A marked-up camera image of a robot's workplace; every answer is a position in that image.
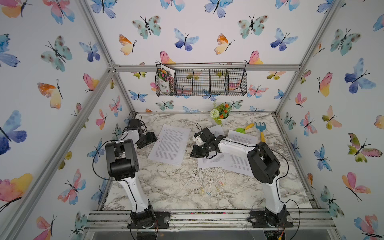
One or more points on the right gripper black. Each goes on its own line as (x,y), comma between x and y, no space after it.
(195,152)

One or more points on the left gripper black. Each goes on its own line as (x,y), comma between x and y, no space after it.
(152,137)

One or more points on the plain text document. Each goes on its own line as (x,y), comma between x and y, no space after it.
(171,145)

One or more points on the purple highlighted document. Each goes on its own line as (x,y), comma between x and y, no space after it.
(235,149)

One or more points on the yellow highlighted document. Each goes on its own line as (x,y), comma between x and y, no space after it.
(214,161)

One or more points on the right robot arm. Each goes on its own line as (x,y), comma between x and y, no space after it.
(265,167)

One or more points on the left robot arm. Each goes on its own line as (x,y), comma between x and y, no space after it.
(123,165)

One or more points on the potted flower plant white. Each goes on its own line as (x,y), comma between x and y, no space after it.
(220,112)

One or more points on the green toy trowel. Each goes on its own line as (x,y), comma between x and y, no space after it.
(243,130)

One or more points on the blue toy rake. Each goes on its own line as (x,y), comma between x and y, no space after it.
(261,127)

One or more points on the seed packet in basket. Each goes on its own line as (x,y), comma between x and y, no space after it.
(166,79)

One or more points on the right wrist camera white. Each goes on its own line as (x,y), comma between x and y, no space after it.
(197,139)

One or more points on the black wire basket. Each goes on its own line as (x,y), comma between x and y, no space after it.
(207,79)

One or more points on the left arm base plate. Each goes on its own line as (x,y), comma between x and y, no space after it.
(149,220)

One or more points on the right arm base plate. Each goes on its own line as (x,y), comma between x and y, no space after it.
(267,219)

